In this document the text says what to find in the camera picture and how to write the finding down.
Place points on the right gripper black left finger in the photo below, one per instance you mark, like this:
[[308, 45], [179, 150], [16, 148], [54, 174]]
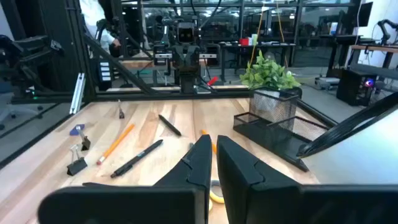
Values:
[[192, 174]]

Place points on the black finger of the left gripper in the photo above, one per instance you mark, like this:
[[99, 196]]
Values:
[[178, 56], [194, 56]]

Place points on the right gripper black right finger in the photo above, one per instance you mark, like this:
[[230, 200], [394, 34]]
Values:
[[245, 193]]

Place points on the black pen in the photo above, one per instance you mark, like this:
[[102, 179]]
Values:
[[136, 158], [169, 125]]

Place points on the orange wooden pencil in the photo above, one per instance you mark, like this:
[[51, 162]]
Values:
[[204, 132], [115, 144]]

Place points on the blue rectangular eraser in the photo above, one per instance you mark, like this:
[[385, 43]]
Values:
[[74, 131]]

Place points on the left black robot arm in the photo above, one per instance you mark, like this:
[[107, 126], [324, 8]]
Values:
[[188, 82]]

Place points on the black mesh desk organizer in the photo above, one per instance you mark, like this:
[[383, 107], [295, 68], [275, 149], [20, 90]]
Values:
[[264, 130]]

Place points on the red box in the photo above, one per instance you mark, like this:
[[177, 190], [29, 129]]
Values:
[[244, 42]]

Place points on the green cup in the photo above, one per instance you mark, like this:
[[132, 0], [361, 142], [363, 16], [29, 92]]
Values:
[[254, 39]]

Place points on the black long table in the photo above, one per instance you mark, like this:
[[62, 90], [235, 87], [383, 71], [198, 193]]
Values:
[[258, 45]]

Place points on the green plant in white pot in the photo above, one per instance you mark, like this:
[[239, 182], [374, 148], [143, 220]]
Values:
[[267, 74]]

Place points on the person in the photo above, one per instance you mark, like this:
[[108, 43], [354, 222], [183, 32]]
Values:
[[93, 18]]

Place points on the silver aluminium bar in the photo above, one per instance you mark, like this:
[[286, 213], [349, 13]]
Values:
[[77, 93]]

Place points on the white spot lamp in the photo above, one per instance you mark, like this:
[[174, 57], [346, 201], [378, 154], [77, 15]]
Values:
[[357, 155]]

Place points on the black lit computer tower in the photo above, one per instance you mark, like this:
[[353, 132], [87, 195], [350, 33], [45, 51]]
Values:
[[351, 90]]

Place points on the black monitor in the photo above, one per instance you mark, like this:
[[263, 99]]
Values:
[[365, 14]]

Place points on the wooden workbench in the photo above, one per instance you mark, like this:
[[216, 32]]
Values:
[[373, 48]]

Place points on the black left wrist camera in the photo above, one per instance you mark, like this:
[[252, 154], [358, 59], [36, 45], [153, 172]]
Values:
[[186, 31]]

